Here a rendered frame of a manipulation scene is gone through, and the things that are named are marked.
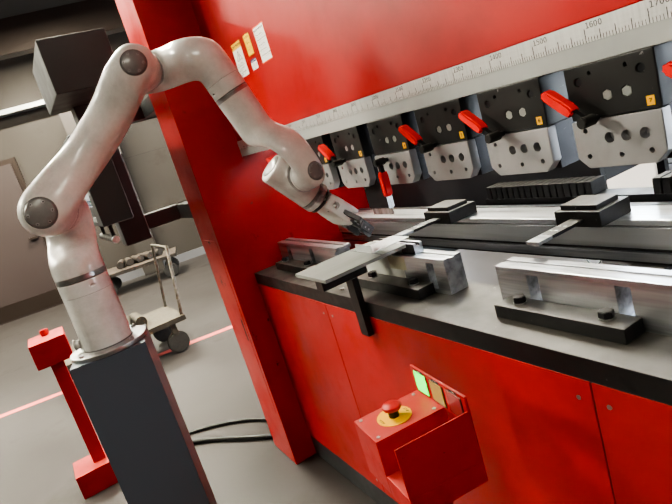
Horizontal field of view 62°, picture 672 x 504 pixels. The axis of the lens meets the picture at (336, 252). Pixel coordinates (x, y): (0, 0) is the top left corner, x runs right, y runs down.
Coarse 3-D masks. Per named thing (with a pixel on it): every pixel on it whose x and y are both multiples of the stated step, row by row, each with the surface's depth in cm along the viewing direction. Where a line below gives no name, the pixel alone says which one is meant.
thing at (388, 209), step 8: (376, 184) 155; (368, 192) 160; (376, 192) 157; (368, 200) 162; (376, 200) 158; (384, 200) 155; (392, 200) 154; (376, 208) 160; (384, 208) 158; (392, 208) 154
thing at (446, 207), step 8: (448, 200) 175; (456, 200) 171; (464, 200) 169; (432, 208) 172; (440, 208) 168; (448, 208) 166; (456, 208) 166; (464, 208) 167; (472, 208) 169; (424, 216) 175; (432, 216) 171; (440, 216) 168; (448, 216) 165; (456, 216) 166; (464, 216) 167; (424, 224) 166; (400, 232) 165; (408, 232) 163
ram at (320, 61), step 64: (192, 0) 210; (256, 0) 169; (320, 0) 141; (384, 0) 121; (448, 0) 106; (512, 0) 94; (576, 0) 84; (640, 0) 77; (320, 64) 151; (384, 64) 128; (448, 64) 112; (576, 64) 88; (320, 128) 164
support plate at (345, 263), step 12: (348, 252) 162; (360, 252) 158; (384, 252) 150; (324, 264) 157; (336, 264) 153; (348, 264) 149; (360, 264) 146; (300, 276) 154; (312, 276) 148; (324, 276) 145; (336, 276) 142
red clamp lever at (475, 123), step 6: (462, 114) 108; (468, 114) 107; (462, 120) 108; (468, 120) 107; (474, 120) 106; (480, 120) 106; (474, 126) 106; (480, 126) 105; (486, 126) 106; (480, 132) 106; (486, 132) 105; (492, 132) 104; (498, 132) 104; (504, 132) 105; (486, 138) 104; (492, 138) 103; (498, 138) 104
